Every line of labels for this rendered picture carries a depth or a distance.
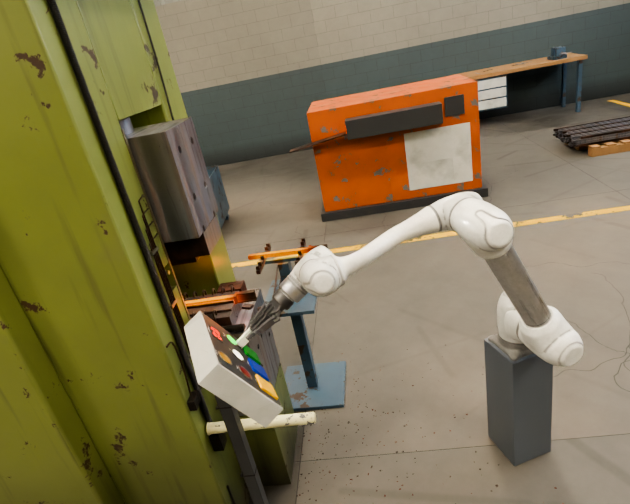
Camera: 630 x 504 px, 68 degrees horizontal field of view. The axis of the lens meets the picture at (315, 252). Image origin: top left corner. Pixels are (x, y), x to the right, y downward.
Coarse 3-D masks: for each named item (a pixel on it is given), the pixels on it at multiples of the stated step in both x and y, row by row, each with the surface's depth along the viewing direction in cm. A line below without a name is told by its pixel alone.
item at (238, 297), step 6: (234, 294) 204; (240, 294) 203; (246, 294) 203; (252, 294) 203; (192, 300) 208; (198, 300) 207; (204, 300) 206; (210, 300) 205; (216, 300) 205; (222, 300) 204; (234, 300) 203; (240, 300) 205; (246, 300) 204; (252, 300) 204
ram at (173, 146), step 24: (144, 144) 160; (168, 144) 160; (192, 144) 181; (144, 168) 164; (168, 168) 163; (192, 168) 178; (168, 192) 167; (192, 192) 174; (168, 216) 171; (192, 216) 171; (168, 240) 175
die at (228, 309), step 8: (200, 296) 214; (208, 296) 212; (216, 296) 211; (200, 304) 205; (208, 304) 204; (216, 304) 204; (224, 304) 203; (232, 304) 202; (240, 304) 212; (192, 312) 202; (208, 312) 200; (224, 312) 199; (232, 312) 199; (216, 320) 196; (224, 320) 196; (232, 320) 198
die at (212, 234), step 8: (216, 216) 197; (216, 224) 195; (208, 232) 184; (216, 232) 194; (184, 240) 181; (192, 240) 180; (200, 240) 180; (208, 240) 183; (216, 240) 192; (168, 248) 183; (176, 248) 182; (184, 248) 182; (192, 248) 182; (200, 248) 182; (208, 248) 182; (176, 256) 184; (184, 256) 184; (192, 256) 183
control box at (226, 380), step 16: (192, 320) 156; (208, 320) 156; (192, 336) 149; (208, 336) 142; (224, 336) 155; (192, 352) 142; (208, 352) 136; (224, 352) 141; (240, 352) 155; (208, 368) 130; (224, 368) 130; (208, 384) 129; (224, 384) 131; (240, 384) 133; (256, 384) 140; (224, 400) 133; (240, 400) 135; (256, 400) 137; (272, 400) 140; (256, 416) 139; (272, 416) 141
